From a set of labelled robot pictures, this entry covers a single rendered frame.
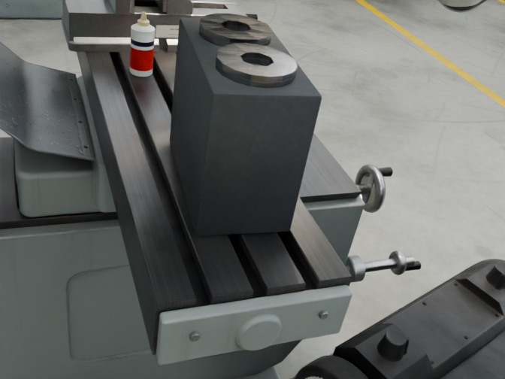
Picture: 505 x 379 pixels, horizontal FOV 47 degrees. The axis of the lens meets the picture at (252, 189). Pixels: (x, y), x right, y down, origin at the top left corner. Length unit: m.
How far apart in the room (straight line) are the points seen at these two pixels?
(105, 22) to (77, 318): 0.57
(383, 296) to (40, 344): 1.25
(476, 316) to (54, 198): 0.83
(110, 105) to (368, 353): 0.60
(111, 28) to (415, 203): 1.80
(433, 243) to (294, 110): 1.87
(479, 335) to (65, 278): 0.78
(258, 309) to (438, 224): 1.98
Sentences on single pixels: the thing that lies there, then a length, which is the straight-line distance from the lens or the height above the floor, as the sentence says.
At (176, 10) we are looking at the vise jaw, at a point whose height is 1.01.
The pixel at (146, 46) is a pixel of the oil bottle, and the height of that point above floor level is 0.99.
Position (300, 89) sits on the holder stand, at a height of 1.12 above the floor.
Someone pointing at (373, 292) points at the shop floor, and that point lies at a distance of 2.11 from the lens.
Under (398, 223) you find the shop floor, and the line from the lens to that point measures 2.48.
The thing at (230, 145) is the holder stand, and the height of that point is 1.06.
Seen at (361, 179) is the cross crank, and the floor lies 0.63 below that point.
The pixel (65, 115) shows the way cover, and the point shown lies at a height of 0.87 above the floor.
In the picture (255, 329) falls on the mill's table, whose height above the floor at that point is 0.89.
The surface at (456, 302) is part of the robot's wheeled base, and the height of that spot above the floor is 0.59.
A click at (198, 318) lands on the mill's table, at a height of 0.92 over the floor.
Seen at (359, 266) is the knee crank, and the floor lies 0.54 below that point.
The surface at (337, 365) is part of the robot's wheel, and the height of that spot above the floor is 0.59.
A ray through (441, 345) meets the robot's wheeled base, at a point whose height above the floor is 0.59.
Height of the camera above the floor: 1.37
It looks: 34 degrees down
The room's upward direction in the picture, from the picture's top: 11 degrees clockwise
